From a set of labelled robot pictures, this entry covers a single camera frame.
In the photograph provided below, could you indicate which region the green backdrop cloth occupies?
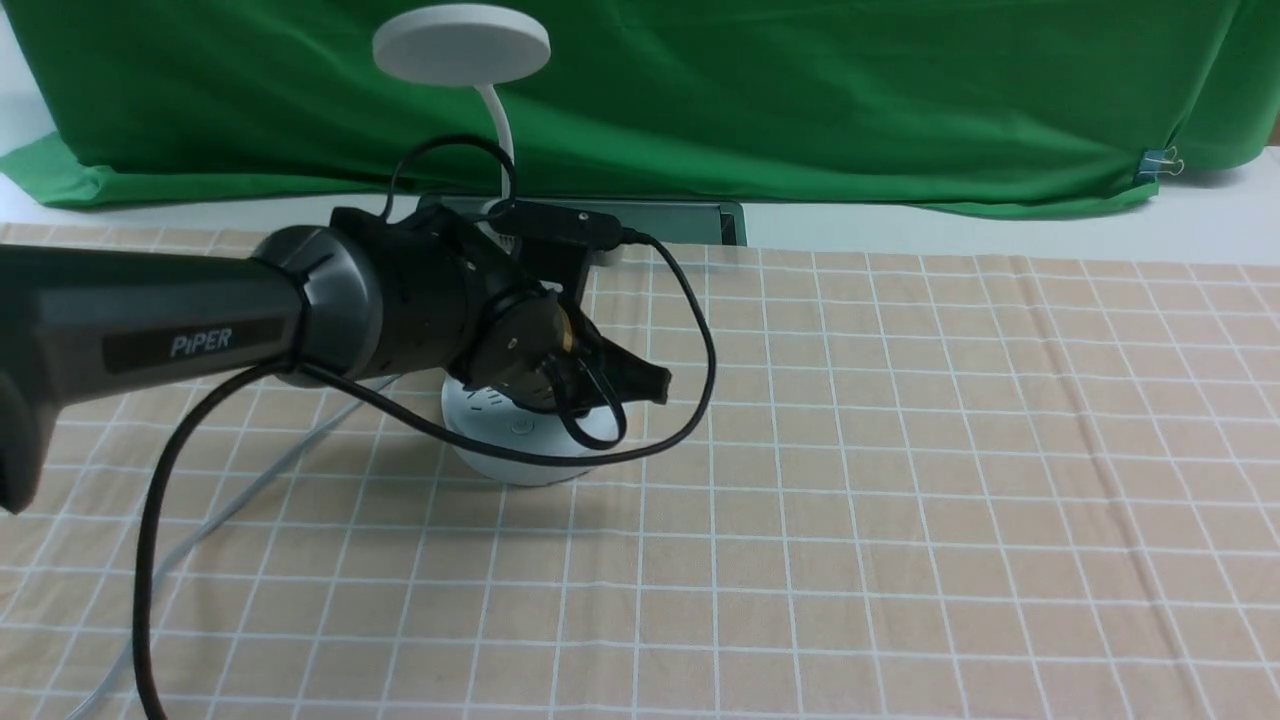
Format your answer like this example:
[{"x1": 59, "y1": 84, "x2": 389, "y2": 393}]
[{"x1": 3, "y1": 1, "x2": 1279, "y2": 218}]

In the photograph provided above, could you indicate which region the dark grey cable tray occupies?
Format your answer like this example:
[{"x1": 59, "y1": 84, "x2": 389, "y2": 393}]
[{"x1": 419, "y1": 193, "x2": 748, "y2": 247}]

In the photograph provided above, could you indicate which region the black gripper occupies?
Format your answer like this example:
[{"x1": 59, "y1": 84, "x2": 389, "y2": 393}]
[{"x1": 330, "y1": 208, "x2": 672, "y2": 413}]

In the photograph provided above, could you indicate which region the white desk lamp with sockets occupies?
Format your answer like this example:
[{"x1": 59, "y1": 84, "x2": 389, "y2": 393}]
[{"x1": 372, "y1": 3, "x2": 627, "y2": 487}]

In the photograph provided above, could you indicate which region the grey lamp power cable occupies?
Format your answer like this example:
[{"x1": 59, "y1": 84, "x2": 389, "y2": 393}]
[{"x1": 60, "y1": 375, "x2": 401, "y2": 720}]

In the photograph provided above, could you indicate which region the blue binder clip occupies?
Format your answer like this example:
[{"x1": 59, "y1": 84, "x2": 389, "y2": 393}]
[{"x1": 1134, "y1": 146, "x2": 1185, "y2": 184}]

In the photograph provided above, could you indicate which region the checkered beige tablecloth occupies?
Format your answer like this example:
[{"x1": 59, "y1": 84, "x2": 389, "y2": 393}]
[{"x1": 0, "y1": 223, "x2": 1280, "y2": 720}]

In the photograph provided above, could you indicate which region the black camera cable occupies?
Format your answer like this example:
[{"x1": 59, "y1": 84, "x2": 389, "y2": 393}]
[{"x1": 132, "y1": 135, "x2": 718, "y2": 720}]

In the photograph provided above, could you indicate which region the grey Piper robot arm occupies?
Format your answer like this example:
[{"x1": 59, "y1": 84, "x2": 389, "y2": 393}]
[{"x1": 1, "y1": 205, "x2": 671, "y2": 514}]

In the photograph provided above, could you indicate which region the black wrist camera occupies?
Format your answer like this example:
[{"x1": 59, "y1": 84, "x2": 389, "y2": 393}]
[{"x1": 489, "y1": 200, "x2": 626, "y2": 266}]

